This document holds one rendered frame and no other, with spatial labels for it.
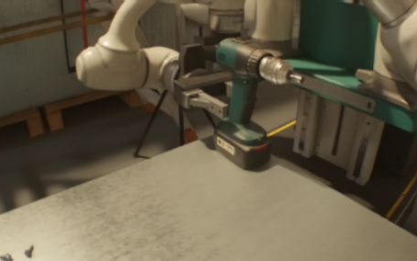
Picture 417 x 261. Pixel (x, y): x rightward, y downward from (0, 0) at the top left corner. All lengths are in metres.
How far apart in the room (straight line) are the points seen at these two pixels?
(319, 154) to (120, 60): 0.89
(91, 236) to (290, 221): 0.32
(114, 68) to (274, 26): 0.53
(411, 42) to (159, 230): 0.54
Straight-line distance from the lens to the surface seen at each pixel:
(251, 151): 0.64
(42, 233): 0.57
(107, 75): 0.78
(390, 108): 0.89
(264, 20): 1.07
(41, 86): 2.41
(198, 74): 0.77
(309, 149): 1.34
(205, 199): 0.58
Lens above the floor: 1.02
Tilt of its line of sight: 28 degrees down
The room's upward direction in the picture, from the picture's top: straight up
